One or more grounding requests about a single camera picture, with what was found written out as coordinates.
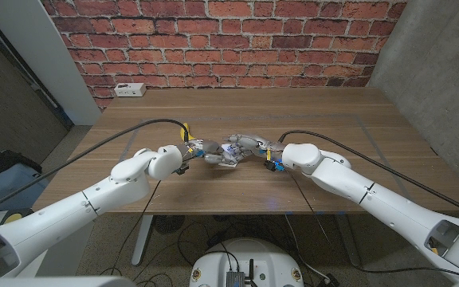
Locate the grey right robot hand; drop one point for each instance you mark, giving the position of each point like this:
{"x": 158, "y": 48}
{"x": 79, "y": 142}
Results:
{"x": 261, "y": 145}

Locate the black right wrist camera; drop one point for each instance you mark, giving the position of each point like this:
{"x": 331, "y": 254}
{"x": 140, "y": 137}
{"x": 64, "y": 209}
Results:
{"x": 270, "y": 166}

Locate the yellow black foot pad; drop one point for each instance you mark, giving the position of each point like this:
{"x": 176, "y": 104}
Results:
{"x": 14, "y": 218}

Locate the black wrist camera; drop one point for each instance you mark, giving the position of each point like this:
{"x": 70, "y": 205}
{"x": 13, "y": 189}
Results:
{"x": 270, "y": 166}
{"x": 181, "y": 170}

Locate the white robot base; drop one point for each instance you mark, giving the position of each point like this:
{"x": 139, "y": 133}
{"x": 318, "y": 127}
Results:
{"x": 249, "y": 255}

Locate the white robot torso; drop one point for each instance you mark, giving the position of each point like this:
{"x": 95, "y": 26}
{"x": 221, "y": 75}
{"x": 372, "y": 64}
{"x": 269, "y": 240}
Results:
{"x": 54, "y": 282}

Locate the grey table leg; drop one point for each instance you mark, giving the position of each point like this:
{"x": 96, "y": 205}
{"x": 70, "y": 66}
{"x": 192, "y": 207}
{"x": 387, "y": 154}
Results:
{"x": 348, "y": 239}

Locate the red brick printed backdrop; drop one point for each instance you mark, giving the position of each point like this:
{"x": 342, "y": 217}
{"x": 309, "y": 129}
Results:
{"x": 213, "y": 40}

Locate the white power strip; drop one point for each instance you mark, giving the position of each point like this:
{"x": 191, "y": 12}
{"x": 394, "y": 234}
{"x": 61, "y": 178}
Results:
{"x": 130, "y": 90}

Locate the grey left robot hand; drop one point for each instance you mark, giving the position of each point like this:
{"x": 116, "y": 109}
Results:
{"x": 207, "y": 148}

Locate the yellow toy banana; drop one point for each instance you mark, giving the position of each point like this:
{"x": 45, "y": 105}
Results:
{"x": 188, "y": 128}

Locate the white table leg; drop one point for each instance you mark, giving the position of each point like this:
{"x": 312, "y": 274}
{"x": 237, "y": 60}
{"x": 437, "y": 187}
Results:
{"x": 142, "y": 239}

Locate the blue grey storage bin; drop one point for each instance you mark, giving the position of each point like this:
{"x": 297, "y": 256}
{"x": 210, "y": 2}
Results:
{"x": 6, "y": 191}

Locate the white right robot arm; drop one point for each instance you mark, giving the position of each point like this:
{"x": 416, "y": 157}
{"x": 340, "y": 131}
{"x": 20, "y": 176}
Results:
{"x": 373, "y": 195}

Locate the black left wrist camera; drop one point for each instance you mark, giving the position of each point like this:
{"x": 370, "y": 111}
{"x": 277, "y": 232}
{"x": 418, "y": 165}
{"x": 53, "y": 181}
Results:
{"x": 181, "y": 170}

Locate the white paper shipping label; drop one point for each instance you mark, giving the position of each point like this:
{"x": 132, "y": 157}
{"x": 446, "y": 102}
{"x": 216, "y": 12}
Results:
{"x": 225, "y": 148}

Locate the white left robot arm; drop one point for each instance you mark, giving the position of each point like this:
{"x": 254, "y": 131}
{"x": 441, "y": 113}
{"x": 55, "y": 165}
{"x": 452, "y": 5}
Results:
{"x": 62, "y": 215}

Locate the dark round floor fan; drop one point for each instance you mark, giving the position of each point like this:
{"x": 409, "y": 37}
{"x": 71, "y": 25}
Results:
{"x": 168, "y": 224}

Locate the grey electronics box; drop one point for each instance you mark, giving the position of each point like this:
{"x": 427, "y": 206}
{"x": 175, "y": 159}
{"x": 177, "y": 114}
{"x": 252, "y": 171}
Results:
{"x": 235, "y": 280}

